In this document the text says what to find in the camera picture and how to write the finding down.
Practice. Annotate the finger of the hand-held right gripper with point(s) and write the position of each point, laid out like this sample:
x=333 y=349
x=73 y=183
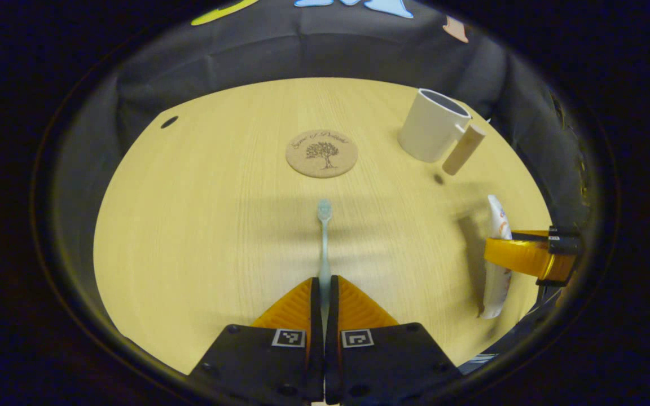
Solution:
x=522 y=254
x=534 y=321

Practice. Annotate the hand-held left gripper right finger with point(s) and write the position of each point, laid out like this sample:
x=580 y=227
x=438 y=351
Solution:
x=332 y=338

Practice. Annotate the light blue toothbrush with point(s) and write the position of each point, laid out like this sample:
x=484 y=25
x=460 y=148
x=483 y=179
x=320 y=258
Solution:
x=324 y=248

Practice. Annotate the white cup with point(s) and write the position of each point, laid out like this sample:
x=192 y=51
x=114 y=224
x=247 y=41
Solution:
x=429 y=129

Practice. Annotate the round cork coaster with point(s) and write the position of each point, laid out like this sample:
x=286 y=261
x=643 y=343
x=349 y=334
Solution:
x=308 y=163

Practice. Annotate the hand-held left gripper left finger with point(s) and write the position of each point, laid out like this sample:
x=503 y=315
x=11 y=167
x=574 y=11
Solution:
x=316 y=316

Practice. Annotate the white toothpaste tube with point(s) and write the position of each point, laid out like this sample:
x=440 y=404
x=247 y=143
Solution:
x=497 y=293

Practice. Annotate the black backdrop cloth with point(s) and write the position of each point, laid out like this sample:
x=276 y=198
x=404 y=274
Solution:
x=302 y=51

